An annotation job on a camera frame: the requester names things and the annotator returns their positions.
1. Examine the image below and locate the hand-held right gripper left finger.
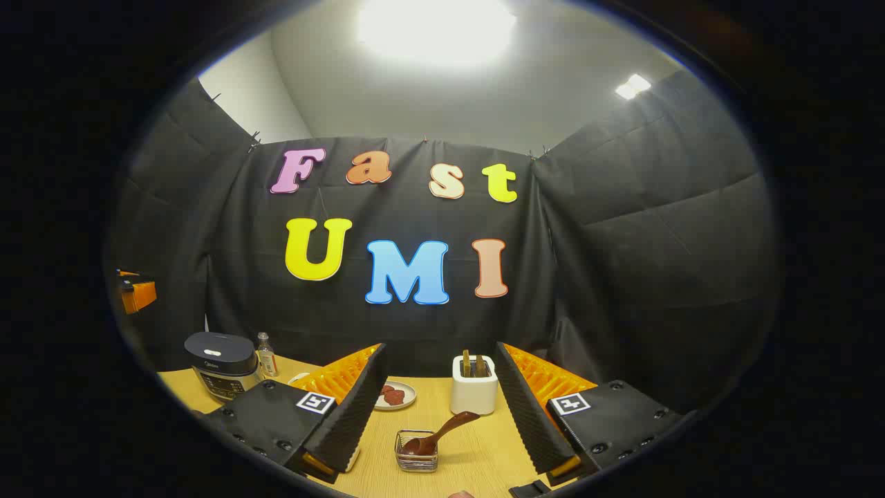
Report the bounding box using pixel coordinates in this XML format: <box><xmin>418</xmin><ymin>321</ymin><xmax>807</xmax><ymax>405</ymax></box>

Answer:
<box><xmin>201</xmin><ymin>342</ymin><xmax>388</xmax><ymax>485</ymax></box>

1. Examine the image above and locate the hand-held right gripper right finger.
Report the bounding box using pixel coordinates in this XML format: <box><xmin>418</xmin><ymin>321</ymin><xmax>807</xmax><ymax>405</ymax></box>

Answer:
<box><xmin>495</xmin><ymin>341</ymin><xmax>685</xmax><ymax>487</ymax></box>

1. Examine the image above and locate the metal wire chopstick holder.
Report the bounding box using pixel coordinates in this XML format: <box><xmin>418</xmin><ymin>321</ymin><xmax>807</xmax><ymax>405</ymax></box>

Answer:
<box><xmin>395</xmin><ymin>429</ymin><xmax>440</xmax><ymax>473</ymax></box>

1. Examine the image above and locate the brown wooden spoon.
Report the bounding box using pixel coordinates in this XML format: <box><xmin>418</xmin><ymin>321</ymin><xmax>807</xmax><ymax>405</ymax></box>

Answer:
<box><xmin>400</xmin><ymin>411</ymin><xmax>481</xmax><ymax>457</ymax></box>

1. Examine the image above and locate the grey rice cooker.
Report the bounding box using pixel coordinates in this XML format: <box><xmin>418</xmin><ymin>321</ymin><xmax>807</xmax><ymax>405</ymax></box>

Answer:
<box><xmin>184</xmin><ymin>332</ymin><xmax>265</xmax><ymax>404</ymax></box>

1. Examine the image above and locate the white utensil holder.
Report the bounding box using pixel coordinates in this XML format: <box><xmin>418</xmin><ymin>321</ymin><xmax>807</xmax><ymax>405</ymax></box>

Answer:
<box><xmin>449</xmin><ymin>355</ymin><xmax>499</xmax><ymax>416</ymax></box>

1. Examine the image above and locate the round white plate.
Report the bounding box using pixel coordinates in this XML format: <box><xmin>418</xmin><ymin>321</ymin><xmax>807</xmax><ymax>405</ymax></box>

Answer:
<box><xmin>373</xmin><ymin>380</ymin><xmax>418</xmax><ymax>412</ymax></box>

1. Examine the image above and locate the small clear glass bottle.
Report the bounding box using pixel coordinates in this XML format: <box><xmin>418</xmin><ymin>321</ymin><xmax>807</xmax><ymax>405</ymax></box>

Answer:
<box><xmin>257</xmin><ymin>332</ymin><xmax>279</xmax><ymax>378</ymax></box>

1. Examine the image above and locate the black backdrop cloth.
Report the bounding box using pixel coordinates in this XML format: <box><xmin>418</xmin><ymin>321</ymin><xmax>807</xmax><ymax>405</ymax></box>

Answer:
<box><xmin>107</xmin><ymin>69</ymin><xmax>782</xmax><ymax>416</ymax></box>

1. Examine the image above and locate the small ceiling light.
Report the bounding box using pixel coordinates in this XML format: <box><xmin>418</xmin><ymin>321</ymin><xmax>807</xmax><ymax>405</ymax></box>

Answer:
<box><xmin>615</xmin><ymin>73</ymin><xmax>652</xmax><ymax>101</ymax></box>

